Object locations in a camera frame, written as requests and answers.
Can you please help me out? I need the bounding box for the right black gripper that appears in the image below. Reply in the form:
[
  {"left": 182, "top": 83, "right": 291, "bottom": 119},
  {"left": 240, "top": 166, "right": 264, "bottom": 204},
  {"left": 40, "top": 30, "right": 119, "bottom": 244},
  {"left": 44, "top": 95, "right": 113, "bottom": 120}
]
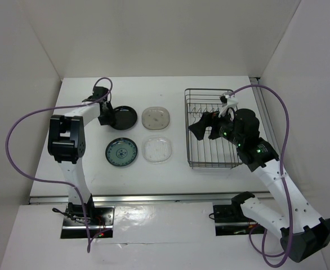
[{"left": 188, "top": 106, "right": 243, "bottom": 146}]

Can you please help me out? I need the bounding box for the black round plate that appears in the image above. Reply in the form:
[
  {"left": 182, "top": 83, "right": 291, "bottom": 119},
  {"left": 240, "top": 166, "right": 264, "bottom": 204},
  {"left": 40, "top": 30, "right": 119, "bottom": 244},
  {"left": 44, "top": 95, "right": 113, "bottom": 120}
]
[{"left": 110, "top": 106, "right": 137, "bottom": 131}]

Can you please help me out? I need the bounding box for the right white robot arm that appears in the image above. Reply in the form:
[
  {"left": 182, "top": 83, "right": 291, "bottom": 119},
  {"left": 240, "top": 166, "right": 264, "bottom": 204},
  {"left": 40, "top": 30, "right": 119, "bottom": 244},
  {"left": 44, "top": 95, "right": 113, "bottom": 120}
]
[{"left": 189, "top": 109, "right": 330, "bottom": 263}]

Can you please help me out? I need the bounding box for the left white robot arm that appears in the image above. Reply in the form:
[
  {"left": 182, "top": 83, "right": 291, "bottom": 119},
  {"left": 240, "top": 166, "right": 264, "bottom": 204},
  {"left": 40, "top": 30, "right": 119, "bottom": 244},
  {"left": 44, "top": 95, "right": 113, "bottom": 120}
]
[{"left": 47, "top": 87, "right": 110, "bottom": 224}]

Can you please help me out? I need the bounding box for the smoky glass square plate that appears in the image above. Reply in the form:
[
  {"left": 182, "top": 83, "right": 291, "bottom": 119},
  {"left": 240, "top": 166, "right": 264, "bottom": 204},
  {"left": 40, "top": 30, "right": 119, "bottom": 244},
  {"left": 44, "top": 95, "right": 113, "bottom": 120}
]
[{"left": 141, "top": 106, "right": 170, "bottom": 131}]

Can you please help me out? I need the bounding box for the clear glass square plate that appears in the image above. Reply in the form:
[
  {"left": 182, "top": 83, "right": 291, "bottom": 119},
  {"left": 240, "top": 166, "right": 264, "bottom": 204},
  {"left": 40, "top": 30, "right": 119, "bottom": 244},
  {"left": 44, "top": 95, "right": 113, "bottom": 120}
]
[{"left": 141, "top": 136, "right": 172, "bottom": 164}]

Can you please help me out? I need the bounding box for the blue patterned round plate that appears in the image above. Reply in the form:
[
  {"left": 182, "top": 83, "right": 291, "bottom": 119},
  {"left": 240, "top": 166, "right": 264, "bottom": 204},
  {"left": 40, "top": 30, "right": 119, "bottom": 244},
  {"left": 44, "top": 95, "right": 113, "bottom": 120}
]
[{"left": 105, "top": 137, "right": 138, "bottom": 167}]

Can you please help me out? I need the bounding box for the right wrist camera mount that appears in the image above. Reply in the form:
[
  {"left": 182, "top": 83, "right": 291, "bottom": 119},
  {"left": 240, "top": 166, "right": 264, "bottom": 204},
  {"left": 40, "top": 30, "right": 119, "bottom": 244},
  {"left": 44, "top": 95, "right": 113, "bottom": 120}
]
[{"left": 218, "top": 92, "right": 239, "bottom": 118}]

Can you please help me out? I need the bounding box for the grey wire dish rack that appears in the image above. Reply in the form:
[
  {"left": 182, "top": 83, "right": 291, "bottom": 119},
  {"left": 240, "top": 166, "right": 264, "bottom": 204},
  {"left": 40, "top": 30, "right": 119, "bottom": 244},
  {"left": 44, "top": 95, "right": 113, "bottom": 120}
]
[{"left": 184, "top": 88, "right": 242, "bottom": 169}]

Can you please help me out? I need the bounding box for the aluminium rail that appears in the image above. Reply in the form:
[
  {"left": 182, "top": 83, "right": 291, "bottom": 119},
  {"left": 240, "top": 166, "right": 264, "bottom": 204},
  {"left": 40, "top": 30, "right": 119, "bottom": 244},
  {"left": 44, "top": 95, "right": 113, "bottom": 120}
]
[{"left": 28, "top": 192, "right": 273, "bottom": 206}]

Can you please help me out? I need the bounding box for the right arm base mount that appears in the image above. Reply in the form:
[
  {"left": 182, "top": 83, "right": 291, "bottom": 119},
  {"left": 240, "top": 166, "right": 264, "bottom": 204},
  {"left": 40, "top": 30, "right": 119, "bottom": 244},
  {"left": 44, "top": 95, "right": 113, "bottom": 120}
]
[{"left": 208, "top": 205, "right": 264, "bottom": 236}]

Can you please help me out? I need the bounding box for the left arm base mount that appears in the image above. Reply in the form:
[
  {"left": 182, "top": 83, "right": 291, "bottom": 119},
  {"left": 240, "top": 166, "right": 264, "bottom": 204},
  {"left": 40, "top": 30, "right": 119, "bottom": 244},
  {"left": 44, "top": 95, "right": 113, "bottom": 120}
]
[{"left": 52, "top": 205, "right": 115, "bottom": 239}]

